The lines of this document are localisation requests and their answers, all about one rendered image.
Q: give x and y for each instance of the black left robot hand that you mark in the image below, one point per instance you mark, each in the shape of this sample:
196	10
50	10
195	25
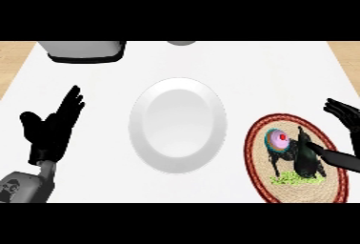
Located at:
52	133

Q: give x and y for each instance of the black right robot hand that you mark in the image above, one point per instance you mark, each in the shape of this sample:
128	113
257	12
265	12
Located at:
344	158

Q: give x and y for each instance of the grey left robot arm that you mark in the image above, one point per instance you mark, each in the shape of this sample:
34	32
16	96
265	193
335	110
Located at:
24	187

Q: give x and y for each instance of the round woven red-rimmed placemat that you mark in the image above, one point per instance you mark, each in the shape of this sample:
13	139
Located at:
280	187

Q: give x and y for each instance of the white oval plate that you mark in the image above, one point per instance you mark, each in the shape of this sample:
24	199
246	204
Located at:
177	125

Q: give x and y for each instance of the dark green eggplant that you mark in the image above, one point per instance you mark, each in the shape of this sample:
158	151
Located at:
305	158

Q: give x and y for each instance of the grey appliance with black base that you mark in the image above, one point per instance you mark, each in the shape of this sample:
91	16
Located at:
84	50

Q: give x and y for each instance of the small grey round object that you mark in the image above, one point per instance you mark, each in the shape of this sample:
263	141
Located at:
181	42

